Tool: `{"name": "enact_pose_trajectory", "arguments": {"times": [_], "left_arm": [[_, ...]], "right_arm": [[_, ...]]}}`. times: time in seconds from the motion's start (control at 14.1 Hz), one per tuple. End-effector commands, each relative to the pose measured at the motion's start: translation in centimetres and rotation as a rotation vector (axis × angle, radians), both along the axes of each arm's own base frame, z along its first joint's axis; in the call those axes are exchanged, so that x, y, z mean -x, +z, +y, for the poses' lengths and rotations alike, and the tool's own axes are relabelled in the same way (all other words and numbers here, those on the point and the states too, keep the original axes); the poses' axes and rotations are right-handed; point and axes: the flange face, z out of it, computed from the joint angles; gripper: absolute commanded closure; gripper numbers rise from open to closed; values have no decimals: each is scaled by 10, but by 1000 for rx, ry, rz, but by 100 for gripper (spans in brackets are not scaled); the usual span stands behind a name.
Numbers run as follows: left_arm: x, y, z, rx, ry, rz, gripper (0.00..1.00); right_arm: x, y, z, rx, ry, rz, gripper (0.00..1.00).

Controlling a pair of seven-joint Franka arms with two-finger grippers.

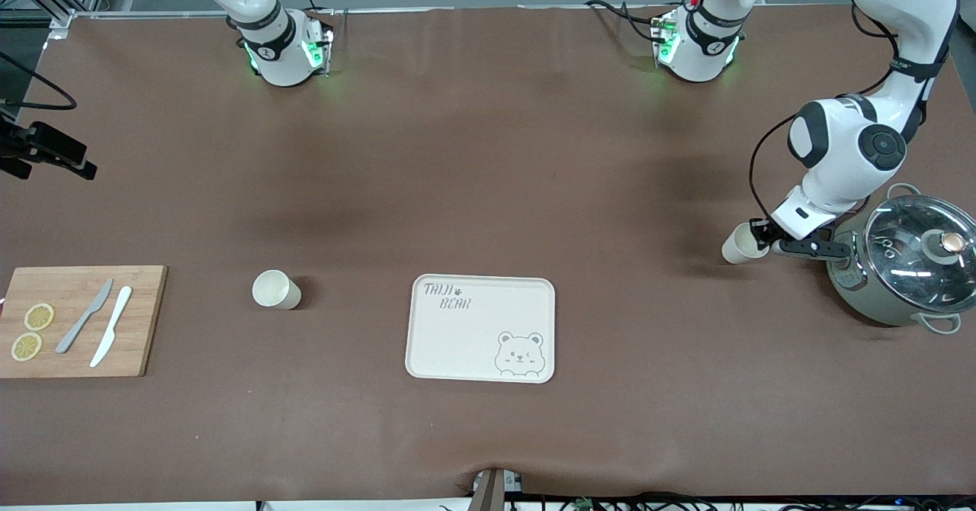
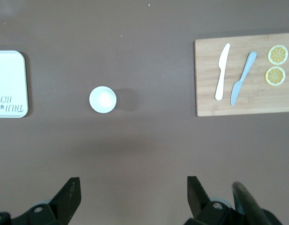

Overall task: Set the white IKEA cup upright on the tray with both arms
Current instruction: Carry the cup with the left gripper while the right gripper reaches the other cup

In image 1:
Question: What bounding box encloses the white IKEA cup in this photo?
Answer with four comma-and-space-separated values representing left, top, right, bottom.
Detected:
252, 269, 302, 310
721, 223, 771, 265

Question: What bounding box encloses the cream bear print tray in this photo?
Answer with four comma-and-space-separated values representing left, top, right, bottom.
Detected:
404, 274, 556, 384

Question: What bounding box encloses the grey-green cooking pot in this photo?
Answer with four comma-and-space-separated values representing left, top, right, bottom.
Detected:
826, 183, 976, 336

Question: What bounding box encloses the glass pot lid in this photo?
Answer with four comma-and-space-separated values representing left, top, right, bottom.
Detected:
864, 194, 976, 313

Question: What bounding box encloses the grey plastic knife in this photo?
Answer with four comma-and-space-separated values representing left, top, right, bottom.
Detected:
55, 278, 114, 355

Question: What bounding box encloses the white plastic knife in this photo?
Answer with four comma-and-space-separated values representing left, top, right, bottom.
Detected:
89, 286, 133, 368

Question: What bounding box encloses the bamboo cutting board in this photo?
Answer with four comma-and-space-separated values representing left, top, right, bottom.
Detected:
0, 265, 169, 379

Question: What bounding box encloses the brown table cover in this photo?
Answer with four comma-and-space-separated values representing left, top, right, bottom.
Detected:
0, 4, 976, 506

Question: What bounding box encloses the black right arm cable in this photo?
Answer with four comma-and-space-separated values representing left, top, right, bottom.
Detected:
0, 52, 78, 112

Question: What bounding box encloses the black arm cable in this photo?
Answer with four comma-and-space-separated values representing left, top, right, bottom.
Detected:
749, 0, 927, 226
0, 52, 78, 112

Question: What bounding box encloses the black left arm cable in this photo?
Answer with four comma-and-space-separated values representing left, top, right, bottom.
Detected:
749, 0, 927, 226

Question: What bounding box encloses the aluminium frame profile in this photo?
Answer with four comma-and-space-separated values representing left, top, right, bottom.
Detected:
0, 0, 115, 39

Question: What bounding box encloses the black left base cable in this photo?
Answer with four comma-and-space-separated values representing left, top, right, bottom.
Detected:
583, 0, 664, 43

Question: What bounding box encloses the grey metal table bracket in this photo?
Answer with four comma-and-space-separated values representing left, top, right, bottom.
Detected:
471, 467, 523, 511

